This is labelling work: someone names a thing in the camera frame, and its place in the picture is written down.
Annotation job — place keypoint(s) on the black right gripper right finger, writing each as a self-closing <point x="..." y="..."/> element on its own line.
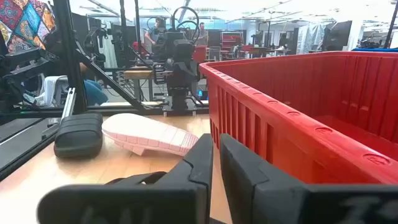
<point x="273" y="202"/>

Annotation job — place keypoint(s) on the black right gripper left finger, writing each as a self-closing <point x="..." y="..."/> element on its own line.
<point x="174" y="202"/>

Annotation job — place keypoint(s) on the pink slide sandal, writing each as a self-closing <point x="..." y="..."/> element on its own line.
<point x="146" y="133"/>

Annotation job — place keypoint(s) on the black slide sandal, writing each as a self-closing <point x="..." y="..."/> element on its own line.
<point x="79" y="137"/>

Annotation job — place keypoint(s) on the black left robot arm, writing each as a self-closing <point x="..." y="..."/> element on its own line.
<point x="183" y="49"/>

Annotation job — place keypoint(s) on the red plastic bin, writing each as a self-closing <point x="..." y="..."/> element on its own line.
<point x="280" y="140"/>

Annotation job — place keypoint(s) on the person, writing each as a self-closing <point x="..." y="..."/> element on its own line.
<point x="202" y="35"/>
<point x="153" y="34"/>
<point x="93" y="91"/>

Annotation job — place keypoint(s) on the wooden bench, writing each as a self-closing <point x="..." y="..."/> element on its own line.
<point x="138" y="74"/>

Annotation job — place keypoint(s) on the red tool cart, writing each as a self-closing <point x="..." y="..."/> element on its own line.
<point x="231" y="40"/>

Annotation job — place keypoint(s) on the white chair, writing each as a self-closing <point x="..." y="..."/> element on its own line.
<point x="53" y="90"/>

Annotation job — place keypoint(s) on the black monitor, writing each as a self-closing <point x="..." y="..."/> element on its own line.
<point x="337" y="35"/>

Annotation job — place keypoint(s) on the colourful patchwork cloth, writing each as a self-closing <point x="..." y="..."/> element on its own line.
<point x="21" y="21"/>

